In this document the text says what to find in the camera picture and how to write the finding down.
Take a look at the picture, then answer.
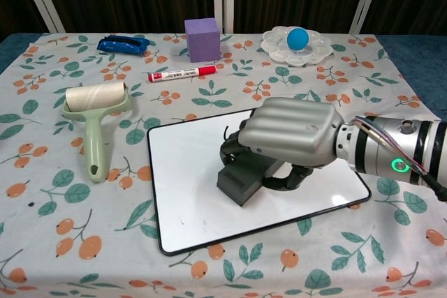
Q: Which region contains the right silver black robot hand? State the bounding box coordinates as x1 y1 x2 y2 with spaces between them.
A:
219 97 345 191

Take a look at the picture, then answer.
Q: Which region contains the grey whiteboard eraser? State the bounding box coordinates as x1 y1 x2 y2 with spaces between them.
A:
215 156 280 207

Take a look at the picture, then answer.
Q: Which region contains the black-rimmed whiteboard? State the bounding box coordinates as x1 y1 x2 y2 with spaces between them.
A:
146 108 372 256

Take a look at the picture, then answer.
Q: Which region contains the red white marker pen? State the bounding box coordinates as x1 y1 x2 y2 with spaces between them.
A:
146 64 217 84

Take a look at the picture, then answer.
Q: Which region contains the white flower-shaped palette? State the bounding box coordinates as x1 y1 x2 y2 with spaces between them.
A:
261 26 335 68

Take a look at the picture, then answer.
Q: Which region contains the blue ball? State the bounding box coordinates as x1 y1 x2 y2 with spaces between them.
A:
286 27 311 51

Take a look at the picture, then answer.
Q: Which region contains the purple foam cube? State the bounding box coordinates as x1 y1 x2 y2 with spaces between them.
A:
184 17 221 64

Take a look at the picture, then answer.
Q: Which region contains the blue crumpled wrapper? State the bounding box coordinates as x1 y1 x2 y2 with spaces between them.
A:
96 34 149 57

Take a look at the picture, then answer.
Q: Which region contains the green lint roller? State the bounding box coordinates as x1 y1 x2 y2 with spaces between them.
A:
61 80 133 184

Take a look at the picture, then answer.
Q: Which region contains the floral tablecloth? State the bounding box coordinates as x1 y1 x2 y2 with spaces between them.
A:
0 32 447 298

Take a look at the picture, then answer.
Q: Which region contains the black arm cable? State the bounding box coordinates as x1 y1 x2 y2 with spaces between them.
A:
420 170 447 203

